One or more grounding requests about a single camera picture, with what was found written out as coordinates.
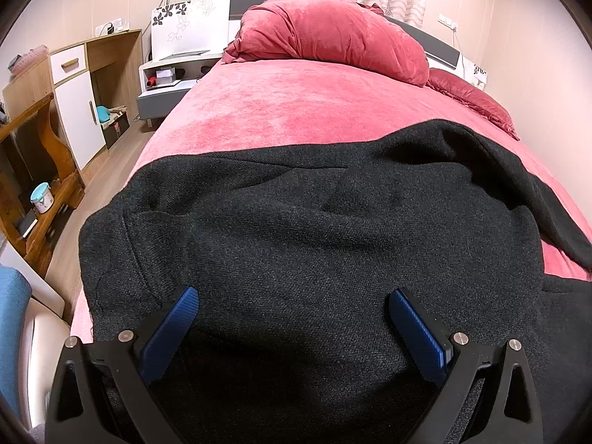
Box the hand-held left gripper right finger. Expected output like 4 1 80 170
387 287 544 444

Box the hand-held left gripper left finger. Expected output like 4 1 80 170
45 286 201 444

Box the black wool coat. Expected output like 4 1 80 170
78 120 592 444

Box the blue and white chair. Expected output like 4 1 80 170
0 263 72 431

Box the black storage box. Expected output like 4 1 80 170
102 113 130 149

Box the carved wooden shelf stand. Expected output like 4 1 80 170
0 92 86 278

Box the white and grey nightstand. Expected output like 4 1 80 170
137 51 223 128

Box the red pillow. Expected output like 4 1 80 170
425 68 519 141

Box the bed with pink blanket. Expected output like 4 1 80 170
69 58 592 338

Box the wooden cabinet with white doors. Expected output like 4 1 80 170
2 29 144 172

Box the pink knitted hat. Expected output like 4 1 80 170
10 45 49 75

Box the rolled red duvet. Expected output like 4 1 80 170
221 0 431 88

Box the dark grey headboard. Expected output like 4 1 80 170
229 0 463 75

